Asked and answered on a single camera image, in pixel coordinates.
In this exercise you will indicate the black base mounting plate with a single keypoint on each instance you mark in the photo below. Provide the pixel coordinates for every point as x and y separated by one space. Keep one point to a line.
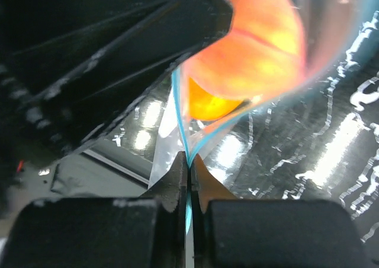
29 173

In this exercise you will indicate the clear zip bag blue zipper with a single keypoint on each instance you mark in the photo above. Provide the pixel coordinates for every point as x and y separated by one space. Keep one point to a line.
319 143

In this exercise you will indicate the green orange mango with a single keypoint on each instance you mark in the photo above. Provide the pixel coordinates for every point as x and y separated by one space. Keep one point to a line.
204 106

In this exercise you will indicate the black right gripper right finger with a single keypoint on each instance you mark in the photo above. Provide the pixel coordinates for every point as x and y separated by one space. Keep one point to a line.
233 232

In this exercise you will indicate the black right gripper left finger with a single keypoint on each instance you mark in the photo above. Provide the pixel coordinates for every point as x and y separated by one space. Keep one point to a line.
144 231

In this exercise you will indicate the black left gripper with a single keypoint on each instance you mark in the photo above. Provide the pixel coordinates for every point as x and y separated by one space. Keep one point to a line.
71 70

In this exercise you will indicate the peach toy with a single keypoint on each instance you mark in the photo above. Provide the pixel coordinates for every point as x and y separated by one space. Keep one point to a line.
263 53

